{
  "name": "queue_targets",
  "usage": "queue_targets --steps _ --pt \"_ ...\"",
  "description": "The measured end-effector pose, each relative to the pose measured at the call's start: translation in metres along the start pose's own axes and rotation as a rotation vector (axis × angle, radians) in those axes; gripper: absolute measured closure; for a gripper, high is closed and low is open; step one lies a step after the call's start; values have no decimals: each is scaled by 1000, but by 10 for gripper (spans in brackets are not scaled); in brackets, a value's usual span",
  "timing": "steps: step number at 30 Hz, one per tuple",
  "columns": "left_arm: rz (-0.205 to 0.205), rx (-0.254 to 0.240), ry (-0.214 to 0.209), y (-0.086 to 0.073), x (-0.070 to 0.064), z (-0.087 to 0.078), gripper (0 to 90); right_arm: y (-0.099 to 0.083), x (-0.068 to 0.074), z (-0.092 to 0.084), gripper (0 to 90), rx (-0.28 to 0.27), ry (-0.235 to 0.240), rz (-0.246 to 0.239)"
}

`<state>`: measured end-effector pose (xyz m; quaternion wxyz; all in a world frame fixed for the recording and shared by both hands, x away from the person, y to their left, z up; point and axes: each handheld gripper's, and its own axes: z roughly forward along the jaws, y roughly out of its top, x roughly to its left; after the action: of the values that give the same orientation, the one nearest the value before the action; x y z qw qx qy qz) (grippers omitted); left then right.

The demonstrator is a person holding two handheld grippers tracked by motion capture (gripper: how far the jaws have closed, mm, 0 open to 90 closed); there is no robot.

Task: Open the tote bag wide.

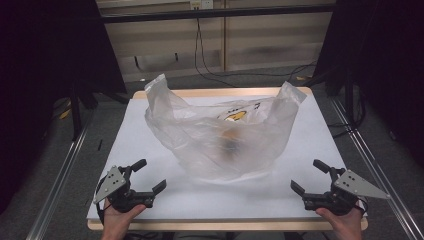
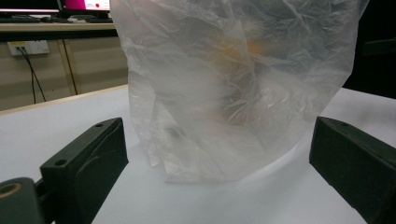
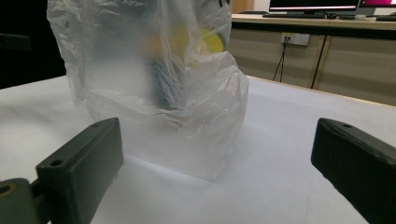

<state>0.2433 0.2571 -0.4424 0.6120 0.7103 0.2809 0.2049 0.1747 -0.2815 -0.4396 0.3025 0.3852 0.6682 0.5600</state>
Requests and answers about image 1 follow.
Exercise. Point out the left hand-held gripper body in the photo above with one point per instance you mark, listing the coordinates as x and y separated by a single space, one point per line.
116 191

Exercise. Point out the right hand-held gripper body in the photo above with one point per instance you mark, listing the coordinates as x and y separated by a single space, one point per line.
343 196

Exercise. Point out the person's right hand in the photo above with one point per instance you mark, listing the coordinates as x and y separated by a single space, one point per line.
346 228

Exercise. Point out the person's left hand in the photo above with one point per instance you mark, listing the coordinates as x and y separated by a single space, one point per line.
116 225

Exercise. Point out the white table cover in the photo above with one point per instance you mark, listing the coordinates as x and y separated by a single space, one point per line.
140 140

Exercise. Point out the translucent plastic bag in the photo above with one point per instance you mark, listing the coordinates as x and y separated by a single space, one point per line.
200 133

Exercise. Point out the black metal stand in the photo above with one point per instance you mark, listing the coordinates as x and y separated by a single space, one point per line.
349 100
76 113

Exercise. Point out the blurred dark orange object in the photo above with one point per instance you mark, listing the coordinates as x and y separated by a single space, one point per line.
230 142

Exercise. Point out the dark curtain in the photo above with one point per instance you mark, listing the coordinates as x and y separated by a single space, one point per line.
50 66
383 50

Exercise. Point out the black horizontal bar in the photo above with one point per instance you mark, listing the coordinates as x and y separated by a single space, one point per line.
216 14

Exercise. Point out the aluminium floor rail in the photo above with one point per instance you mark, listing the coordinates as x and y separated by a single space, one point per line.
56 193
376 170

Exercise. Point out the white wall socket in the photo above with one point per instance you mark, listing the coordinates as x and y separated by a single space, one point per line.
201 4

